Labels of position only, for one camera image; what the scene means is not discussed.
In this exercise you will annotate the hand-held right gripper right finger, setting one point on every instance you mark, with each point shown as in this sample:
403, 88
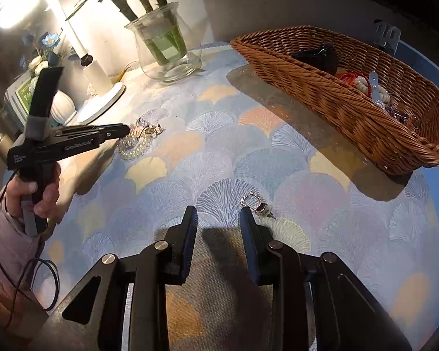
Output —
248, 241

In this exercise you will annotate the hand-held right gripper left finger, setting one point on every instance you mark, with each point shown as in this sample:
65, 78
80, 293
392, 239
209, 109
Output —
188, 241

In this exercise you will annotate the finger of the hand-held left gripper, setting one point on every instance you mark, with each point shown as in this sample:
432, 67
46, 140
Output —
113, 131

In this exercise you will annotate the brown wicker basket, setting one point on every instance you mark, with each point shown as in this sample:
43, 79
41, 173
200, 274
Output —
314, 95

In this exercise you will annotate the metal hair clip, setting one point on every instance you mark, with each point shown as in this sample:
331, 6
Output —
398, 113

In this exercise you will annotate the black smartwatch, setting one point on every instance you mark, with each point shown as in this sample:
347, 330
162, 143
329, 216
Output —
325, 56

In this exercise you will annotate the person's left forearm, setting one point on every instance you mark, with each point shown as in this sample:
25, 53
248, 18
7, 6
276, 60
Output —
3, 248

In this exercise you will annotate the person's left hand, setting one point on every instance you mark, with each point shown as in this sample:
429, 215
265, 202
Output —
51, 193

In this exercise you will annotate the beige cylindrical bottle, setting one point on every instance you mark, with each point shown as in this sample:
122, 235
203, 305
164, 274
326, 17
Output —
3, 146

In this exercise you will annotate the white ribbed vase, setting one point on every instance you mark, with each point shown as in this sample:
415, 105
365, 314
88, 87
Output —
64, 106

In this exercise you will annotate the green booklet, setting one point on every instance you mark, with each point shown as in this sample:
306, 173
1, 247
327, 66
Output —
20, 98

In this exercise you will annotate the white desk lamp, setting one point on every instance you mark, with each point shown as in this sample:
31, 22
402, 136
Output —
95, 76

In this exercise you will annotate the clear glass vase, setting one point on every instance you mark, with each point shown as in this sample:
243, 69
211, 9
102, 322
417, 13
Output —
179, 69

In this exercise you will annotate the fan-patterned tablecloth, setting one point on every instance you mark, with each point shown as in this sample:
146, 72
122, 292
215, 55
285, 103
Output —
223, 135

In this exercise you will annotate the blue and cream artificial flowers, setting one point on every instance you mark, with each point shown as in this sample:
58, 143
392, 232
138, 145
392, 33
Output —
51, 40

